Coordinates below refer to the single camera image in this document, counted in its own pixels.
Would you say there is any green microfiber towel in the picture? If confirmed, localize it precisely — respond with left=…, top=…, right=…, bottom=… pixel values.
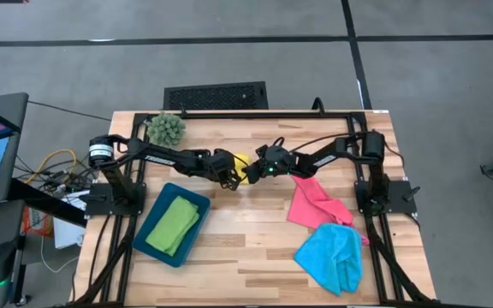
left=145, top=195, right=201, bottom=258

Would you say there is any black slanted desk bar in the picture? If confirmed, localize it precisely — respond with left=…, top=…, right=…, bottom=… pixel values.
left=6, top=177, right=88, bottom=228

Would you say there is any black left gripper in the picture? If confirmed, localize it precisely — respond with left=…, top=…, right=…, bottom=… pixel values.
left=205, top=148, right=244, bottom=192

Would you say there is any black aluminium table frame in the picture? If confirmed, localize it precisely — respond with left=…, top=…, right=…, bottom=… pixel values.
left=69, top=110, right=438, bottom=308

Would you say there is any pink microfiber towel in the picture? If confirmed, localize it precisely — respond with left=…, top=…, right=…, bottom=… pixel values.
left=287, top=174, right=370, bottom=246

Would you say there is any orange package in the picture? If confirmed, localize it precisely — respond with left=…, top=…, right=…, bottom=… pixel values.
left=20, top=205, right=55, bottom=239

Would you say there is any yellow microfiber towel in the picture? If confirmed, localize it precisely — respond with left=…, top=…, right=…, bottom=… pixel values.
left=232, top=153, right=254, bottom=187

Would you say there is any yellow cable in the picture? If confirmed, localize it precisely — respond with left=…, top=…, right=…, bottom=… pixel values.
left=24, top=148, right=78, bottom=186

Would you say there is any teal plastic bin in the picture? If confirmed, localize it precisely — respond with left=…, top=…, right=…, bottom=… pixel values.
left=131, top=181, right=211, bottom=269

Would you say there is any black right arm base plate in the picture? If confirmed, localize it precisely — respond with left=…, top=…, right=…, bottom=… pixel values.
left=354, top=179, right=419, bottom=216

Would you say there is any green artificial plant ball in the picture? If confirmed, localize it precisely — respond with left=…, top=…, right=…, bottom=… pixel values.
left=146, top=111, right=187, bottom=148

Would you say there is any black computer mouse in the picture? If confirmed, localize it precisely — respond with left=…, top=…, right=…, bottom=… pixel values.
left=0, top=241, right=17, bottom=287

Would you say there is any white paper sheet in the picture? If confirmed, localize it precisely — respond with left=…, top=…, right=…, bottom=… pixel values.
left=52, top=190, right=88, bottom=251

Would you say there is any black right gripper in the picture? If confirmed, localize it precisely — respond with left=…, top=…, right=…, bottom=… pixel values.
left=244, top=144, right=299, bottom=185

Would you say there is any white floor cable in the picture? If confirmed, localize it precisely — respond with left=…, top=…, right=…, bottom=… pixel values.
left=39, top=234, right=80, bottom=275

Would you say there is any black looped table cable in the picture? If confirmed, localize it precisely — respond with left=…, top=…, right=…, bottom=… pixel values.
left=310, top=97, right=326, bottom=117

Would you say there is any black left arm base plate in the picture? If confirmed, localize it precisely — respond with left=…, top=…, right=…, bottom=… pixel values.
left=84, top=181, right=147, bottom=217

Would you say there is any blue microfiber towel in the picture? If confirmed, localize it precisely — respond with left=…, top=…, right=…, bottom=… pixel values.
left=294, top=222, right=364, bottom=298

